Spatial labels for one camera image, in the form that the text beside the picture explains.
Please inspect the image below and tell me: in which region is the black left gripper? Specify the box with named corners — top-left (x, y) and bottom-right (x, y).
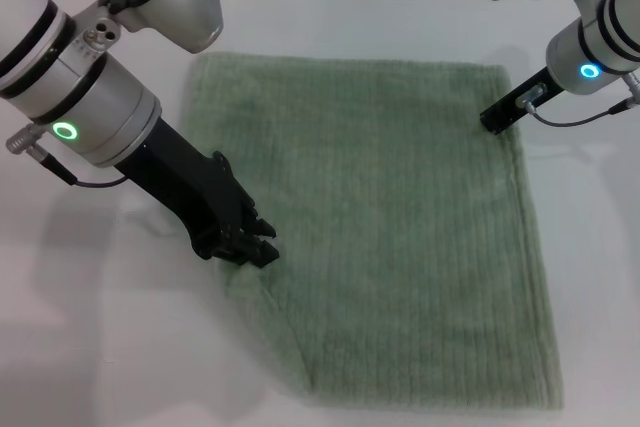
top-left (113, 119), bottom-right (282, 269)

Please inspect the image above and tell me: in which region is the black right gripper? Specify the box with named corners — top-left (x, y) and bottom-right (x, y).
top-left (478, 65), bottom-right (565, 137)

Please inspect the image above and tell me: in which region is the green ribbed towel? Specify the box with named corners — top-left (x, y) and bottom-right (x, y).
top-left (177, 50), bottom-right (565, 397)

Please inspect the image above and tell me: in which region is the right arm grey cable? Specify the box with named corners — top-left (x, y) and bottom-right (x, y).
top-left (519, 71), bottom-right (640, 127)

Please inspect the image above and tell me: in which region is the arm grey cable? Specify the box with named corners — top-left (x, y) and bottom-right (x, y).
top-left (5, 125), bottom-right (129, 189)
top-left (519, 71), bottom-right (640, 127)

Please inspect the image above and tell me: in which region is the left wrist camera housing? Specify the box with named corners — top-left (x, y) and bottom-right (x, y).
top-left (108, 0), bottom-right (225, 55)

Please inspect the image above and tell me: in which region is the left arm grey cable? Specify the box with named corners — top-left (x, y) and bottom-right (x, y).
top-left (5, 125), bottom-right (129, 189)

